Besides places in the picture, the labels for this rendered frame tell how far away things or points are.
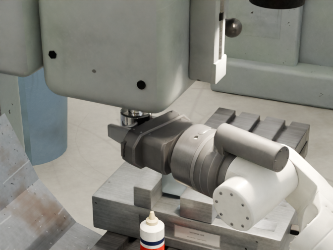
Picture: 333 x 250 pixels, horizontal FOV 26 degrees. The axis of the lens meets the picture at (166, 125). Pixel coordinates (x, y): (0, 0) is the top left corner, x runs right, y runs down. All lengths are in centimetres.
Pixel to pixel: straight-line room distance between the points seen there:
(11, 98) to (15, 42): 48
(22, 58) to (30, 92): 233
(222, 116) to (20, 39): 86
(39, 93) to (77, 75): 237
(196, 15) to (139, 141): 19
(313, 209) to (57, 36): 40
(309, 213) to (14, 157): 66
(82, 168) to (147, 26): 259
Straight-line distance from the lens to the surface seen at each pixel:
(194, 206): 122
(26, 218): 139
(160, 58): 90
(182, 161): 96
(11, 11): 96
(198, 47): 95
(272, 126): 171
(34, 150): 346
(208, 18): 94
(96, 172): 341
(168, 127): 102
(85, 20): 92
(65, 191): 328
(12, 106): 145
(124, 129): 104
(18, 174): 141
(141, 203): 126
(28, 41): 97
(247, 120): 173
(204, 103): 407
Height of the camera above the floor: 173
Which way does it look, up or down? 27 degrees down
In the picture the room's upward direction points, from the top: straight up
